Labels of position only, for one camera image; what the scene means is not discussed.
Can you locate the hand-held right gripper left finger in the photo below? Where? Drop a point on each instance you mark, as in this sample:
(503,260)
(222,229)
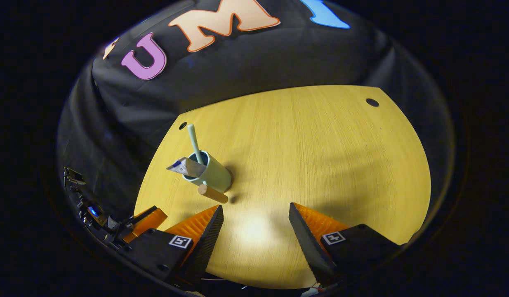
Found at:
(205,247)

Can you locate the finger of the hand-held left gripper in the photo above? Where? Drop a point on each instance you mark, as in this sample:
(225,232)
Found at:
(149,220)

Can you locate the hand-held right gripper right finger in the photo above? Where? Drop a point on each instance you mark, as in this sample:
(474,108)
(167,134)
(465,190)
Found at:
(310,247)

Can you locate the white toothpaste tube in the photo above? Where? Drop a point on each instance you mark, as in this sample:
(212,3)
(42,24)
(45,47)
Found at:
(186,167)

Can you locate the pale green toothbrush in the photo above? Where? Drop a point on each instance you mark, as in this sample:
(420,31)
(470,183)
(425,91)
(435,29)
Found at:
(194,142)

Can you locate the wooden desktop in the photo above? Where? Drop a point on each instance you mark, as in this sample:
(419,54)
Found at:
(320,156)

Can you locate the black backdrop cloth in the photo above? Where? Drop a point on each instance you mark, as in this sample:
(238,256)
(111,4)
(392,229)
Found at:
(258,62)

